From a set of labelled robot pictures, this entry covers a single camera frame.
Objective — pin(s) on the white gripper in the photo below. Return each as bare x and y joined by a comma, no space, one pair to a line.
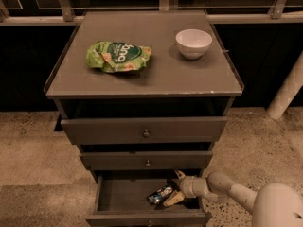
188,185

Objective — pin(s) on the blue silver redbull can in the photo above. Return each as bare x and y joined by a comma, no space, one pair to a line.
156,197

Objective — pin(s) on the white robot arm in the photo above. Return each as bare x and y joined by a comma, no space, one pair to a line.
255,179

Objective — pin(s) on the grey middle drawer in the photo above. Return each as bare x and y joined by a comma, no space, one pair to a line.
136,160

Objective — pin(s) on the grey drawer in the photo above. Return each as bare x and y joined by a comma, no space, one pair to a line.
107,131
123,202
136,160

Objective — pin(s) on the grey bottom drawer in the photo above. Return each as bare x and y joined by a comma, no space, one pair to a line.
123,202

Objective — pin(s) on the brass top drawer knob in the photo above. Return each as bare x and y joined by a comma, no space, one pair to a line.
146,133

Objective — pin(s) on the grey top drawer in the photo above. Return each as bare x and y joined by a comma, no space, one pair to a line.
107,131

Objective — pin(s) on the grey drawer cabinet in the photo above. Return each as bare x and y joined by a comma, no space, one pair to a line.
169,86

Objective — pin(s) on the green snack bag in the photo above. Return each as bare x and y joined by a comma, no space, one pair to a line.
115,57

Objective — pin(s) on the white ceramic bowl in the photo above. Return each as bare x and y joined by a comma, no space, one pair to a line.
193,43

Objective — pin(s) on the metal railing frame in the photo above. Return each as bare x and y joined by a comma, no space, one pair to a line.
72,12

